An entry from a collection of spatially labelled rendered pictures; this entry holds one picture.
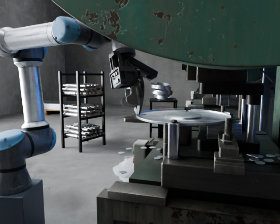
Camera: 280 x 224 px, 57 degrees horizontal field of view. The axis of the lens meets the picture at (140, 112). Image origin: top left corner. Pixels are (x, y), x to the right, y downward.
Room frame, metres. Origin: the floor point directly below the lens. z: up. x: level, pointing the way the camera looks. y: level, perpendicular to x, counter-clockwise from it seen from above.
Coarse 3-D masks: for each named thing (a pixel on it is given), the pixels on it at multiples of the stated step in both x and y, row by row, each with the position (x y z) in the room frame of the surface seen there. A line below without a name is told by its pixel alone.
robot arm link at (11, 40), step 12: (36, 24) 0.91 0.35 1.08; (48, 24) 0.86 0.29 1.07; (60, 24) 0.79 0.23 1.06; (72, 24) 0.80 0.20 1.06; (0, 36) 0.96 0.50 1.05; (12, 36) 0.93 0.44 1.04; (24, 36) 0.90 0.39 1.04; (36, 36) 0.87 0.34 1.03; (48, 36) 0.85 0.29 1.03; (60, 36) 0.79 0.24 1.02; (72, 36) 0.80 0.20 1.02; (84, 36) 0.85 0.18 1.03; (0, 48) 0.97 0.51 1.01; (12, 48) 0.97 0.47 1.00; (24, 48) 0.95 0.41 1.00
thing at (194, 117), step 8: (144, 112) 0.88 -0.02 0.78; (152, 112) 0.88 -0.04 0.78; (160, 112) 0.88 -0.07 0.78; (168, 112) 0.84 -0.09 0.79; (176, 112) 0.84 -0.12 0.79; (184, 112) 0.84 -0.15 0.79; (192, 112) 0.84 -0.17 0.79; (200, 112) 0.88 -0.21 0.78; (208, 112) 0.88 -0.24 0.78; (216, 112) 0.86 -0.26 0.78; (144, 120) 0.72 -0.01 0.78; (152, 120) 0.69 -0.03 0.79; (160, 120) 0.72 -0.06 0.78; (168, 120) 0.72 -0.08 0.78; (184, 120) 0.72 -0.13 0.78; (192, 120) 0.72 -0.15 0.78; (200, 120) 0.72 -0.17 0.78; (208, 120) 0.72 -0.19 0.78; (216, 120) 0.72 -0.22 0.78; (224, 120) 0.69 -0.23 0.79
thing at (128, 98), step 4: (132, 88) 0.83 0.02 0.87; (136, 88) 0.83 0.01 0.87; (132, 92) 0.82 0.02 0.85; (136, 92) 0.83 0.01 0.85; (128, 96) 0.81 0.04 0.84; (132, 96) 0.82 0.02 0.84; (136, 96) 0.82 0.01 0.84; (128, 100) 0.81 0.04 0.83; (132, 100) 0.81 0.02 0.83; (136, 100) 0.82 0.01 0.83; (140, 100) 0.82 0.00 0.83; (136, 104) 0.82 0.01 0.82; (140, 104) 0.82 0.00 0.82; (140, 108) 0.82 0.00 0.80
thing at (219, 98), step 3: (219, 96) 0.75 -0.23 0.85; (222, 96) 0.74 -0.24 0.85; (225, 96) 0.74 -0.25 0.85; (228, 96) 0.74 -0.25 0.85; (219, 99) 0.75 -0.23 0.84; (222, 99) 0.74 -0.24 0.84; (225, 99) 0.74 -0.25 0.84; (228, 99) 0.74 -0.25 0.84; (219, 102) 0.75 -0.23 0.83; (222, 102) 0.74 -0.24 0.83; (225, 102) 0.74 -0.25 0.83; (228, 102) 0.74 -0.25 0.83; (222, 105) 0.74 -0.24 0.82; (225, 105) 0.74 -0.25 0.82
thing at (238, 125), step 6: (210, 126) 0.70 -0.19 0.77; (216, 126) 0.70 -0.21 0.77; (222, 126) 0.69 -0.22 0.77; (234, 126) 0.68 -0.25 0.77; (240, 126) 0.68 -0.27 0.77; (210, 132) 0.70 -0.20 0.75; (216, 132) 0.70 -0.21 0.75; (222, 132) 0.69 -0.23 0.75; (234, 132) 0.68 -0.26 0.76; (240, 132) 0.68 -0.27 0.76; (210, 138) 0.70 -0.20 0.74; (216, 138) 0.70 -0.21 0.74; (240, 138) 0.68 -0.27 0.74
